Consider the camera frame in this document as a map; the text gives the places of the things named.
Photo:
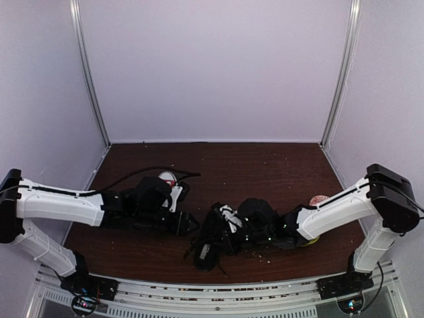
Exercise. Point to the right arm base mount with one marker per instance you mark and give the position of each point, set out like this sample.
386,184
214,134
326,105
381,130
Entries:
347,288

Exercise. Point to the lime green bowl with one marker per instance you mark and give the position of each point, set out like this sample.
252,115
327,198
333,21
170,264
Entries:
311,242

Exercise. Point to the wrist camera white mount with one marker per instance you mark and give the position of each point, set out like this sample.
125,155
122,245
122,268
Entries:
226,219
179,192

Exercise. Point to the aluminium frame post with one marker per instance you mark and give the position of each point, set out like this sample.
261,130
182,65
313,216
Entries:
87,75
346,63

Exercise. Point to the right aluminium frame post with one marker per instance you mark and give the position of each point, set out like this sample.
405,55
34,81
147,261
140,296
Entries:
346,63

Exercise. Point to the red patterned bowl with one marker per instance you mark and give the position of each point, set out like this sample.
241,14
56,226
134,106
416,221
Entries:
317,199

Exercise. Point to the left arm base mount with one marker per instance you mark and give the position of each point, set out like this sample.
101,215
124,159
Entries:
87,290

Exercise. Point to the red canvas sneaker white laces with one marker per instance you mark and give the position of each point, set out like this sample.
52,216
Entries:
169,178

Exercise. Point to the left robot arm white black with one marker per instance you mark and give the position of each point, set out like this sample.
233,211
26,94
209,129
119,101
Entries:
153,202

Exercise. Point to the left aluminium frame post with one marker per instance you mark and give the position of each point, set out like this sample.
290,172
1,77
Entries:
87,75

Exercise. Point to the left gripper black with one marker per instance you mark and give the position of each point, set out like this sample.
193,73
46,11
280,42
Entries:
179,227

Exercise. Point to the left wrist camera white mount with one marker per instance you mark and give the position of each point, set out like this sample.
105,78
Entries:
179,192

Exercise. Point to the upturned shoe orange sole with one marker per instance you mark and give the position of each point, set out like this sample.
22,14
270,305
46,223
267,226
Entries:
209,244

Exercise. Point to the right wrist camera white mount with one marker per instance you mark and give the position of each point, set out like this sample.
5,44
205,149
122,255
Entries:
226,219

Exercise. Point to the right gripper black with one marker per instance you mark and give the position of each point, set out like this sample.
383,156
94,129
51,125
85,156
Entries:
229,246

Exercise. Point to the front aluminium rail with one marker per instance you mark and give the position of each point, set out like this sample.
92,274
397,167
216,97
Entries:
290,298

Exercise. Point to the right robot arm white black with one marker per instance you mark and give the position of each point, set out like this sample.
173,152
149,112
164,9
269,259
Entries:
381,193

